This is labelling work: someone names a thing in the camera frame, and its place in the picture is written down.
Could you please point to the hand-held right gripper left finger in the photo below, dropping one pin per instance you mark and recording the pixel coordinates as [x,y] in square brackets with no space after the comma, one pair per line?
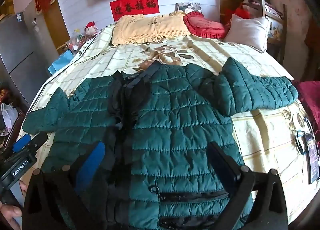
[92,161]

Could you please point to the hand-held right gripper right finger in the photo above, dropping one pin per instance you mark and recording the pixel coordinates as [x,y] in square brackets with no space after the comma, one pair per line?
[222,165]

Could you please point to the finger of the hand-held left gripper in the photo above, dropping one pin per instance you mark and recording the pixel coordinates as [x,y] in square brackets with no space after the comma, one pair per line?
[37,141]
[22,142]

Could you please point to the green quilted jacket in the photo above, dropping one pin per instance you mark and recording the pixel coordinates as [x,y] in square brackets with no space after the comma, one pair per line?
[175,119]

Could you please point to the person's left hand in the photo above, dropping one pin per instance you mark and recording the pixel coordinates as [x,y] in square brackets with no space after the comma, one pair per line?
[10,216]

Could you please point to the white plastic bag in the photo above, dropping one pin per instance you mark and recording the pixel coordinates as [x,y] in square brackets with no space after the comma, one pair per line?
[8,116]

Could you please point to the floral checked bedsheet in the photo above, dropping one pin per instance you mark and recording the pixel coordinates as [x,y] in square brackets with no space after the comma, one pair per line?
[262,132]

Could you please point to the blue paper bag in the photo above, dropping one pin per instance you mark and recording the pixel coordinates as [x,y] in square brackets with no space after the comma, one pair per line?
[61,61]

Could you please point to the grey refrigerator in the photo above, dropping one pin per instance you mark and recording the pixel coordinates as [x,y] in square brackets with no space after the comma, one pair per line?
[15,52]

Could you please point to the dark red blanket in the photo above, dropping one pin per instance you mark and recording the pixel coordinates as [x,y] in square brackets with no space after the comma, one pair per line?
[310,99]

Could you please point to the clear plastic bottle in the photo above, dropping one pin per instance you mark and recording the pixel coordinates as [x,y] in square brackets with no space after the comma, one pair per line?
[77,37]

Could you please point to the plush toy with red hat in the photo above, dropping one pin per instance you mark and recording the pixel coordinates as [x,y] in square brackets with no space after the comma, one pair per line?
[90,31]

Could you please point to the white pillow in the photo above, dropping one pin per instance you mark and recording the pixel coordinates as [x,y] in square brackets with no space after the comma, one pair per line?
[247,32]

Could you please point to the red garment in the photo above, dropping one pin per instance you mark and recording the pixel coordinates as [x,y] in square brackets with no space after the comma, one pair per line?
[205,26]

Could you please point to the bright red cloth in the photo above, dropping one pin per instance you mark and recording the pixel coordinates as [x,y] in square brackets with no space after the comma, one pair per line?
[240,12]

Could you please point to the wooden chair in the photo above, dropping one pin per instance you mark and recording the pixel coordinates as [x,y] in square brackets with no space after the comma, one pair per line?
[275,19]

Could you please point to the framed photo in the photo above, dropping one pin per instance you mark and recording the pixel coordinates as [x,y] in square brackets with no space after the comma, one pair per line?
[187,8]

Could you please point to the red wall poster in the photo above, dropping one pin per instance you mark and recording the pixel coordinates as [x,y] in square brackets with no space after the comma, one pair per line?
[135,7]

